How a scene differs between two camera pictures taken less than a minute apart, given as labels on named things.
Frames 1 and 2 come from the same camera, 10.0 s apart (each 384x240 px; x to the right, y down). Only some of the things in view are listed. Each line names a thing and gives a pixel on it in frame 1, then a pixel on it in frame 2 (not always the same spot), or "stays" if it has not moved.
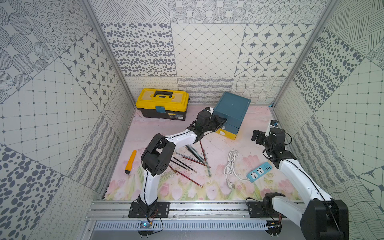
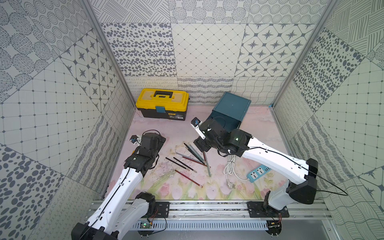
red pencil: x=188 y=178 stays
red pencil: x=195 y=161 stays
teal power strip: x=264 y=168 stays
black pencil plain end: x=194 y=154 stays
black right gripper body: x=263 y=140 -> x=206 y=145
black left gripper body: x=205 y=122 -> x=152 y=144
